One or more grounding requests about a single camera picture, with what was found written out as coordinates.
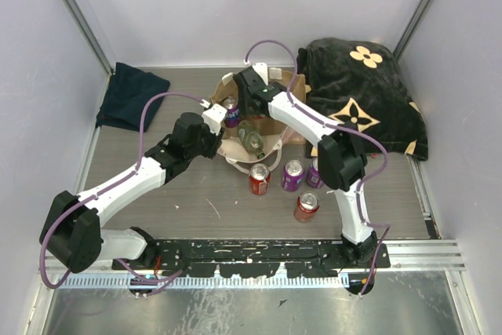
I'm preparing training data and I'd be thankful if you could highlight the green cap glass bottle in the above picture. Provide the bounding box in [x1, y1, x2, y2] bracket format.
[237, 120, 265, 158]

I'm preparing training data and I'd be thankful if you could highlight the tan burlap canvas bag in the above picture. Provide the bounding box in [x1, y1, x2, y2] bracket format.
[210, 67, 310, 175]

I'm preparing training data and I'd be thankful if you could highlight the purple fanta can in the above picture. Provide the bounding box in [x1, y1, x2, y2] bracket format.
[306, 157, 323, 188]
[222, 96, 240, 128]
[281, 159, 305, 191]

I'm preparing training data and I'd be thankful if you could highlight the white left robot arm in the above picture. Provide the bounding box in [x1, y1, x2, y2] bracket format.
[40, 105, 227, 273]

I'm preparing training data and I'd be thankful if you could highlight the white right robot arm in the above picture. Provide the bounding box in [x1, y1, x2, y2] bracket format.
[233, 67, 378, 268]

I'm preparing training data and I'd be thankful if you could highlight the dark navy folded cloth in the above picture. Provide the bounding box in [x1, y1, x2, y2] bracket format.
[95, 62, 171, 132]

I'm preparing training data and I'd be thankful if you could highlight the black floral plush blanket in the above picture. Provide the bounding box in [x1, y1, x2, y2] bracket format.
[297, 37, 428, 161]

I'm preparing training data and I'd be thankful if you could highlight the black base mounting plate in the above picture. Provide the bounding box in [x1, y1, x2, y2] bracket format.
[127, 239, 373, 279]

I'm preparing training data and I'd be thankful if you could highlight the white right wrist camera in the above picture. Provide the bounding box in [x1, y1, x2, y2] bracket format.
[245, 60, 269, 85]

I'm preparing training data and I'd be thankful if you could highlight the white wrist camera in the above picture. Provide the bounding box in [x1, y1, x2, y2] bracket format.
[245, 60, 269, 85]
[200, 100, 227, 135]

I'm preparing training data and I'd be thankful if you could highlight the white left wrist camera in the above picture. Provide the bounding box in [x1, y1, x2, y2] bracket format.
[200, 100, 227, 135]

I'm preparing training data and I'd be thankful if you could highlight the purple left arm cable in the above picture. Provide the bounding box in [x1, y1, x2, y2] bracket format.
[38, 92, 211, 297]

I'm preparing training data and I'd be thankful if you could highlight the aluminium frame rail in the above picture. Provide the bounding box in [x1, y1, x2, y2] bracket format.
[63, 0, 115, 74]

